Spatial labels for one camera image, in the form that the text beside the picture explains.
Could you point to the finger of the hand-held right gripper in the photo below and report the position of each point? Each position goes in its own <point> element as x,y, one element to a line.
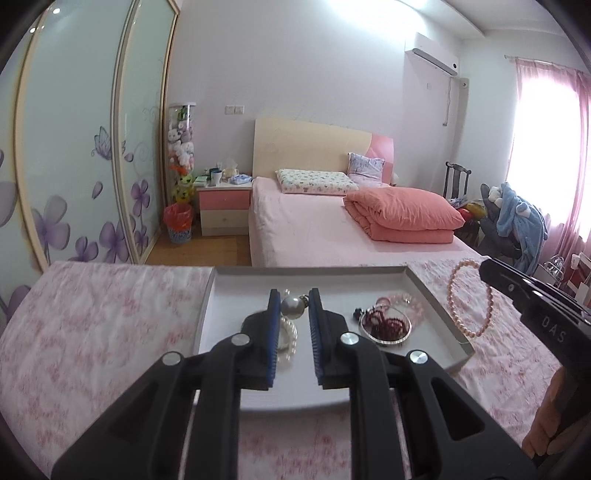
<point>508,277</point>

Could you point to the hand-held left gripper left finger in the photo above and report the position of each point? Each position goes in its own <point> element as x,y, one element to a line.
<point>272,323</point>

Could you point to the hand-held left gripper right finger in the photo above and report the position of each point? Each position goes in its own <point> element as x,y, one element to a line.
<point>316,332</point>

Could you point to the large pearl earring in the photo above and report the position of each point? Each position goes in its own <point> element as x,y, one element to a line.
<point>292,307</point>

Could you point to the grey cardboard tray box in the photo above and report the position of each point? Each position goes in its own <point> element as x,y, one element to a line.
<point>323,295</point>

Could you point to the thin silver bangle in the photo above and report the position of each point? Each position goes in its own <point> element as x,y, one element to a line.
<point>374,340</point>

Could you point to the person's right hand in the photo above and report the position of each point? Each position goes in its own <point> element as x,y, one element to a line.
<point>545,415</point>

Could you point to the grey chair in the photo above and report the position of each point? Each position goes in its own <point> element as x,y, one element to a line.
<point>496,230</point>

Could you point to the blue plush robe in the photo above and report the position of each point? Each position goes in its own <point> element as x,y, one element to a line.
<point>521,221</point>

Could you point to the pile of colourful clothes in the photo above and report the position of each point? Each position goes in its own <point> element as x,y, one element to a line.
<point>468,210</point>

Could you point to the black wooden chair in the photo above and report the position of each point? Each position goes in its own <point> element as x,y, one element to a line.
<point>457,184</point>

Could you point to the bed with beige headboard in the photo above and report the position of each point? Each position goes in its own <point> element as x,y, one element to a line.
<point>323,221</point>

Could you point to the folded salmon quilt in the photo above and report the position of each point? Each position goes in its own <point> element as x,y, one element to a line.
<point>401,214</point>

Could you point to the pink and white nightstand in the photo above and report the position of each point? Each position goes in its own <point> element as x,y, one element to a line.
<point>224,207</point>

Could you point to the pink curtain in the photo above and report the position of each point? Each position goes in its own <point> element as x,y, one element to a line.
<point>549,152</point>

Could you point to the red waste bin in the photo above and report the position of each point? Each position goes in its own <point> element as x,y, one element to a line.
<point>178,224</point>

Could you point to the blue folded cloth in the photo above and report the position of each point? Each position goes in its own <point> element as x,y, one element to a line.
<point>241,179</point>

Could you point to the white patterned pillow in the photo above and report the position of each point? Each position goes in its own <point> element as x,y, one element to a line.
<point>316,180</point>

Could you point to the yellow plush toy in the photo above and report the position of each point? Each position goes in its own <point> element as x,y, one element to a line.
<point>182,189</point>

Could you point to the purple patterned pillow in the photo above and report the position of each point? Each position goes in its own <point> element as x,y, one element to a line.
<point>364,168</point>

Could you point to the clear tube of plush toys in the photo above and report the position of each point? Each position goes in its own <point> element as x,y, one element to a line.
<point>182,143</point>

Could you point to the white air conditioner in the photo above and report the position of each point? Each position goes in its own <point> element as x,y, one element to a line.
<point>431,53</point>

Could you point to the wardrobe with purple flower doors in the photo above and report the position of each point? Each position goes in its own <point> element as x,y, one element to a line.
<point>83,161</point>

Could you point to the white wall switch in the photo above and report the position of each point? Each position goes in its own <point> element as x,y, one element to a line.
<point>234,110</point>

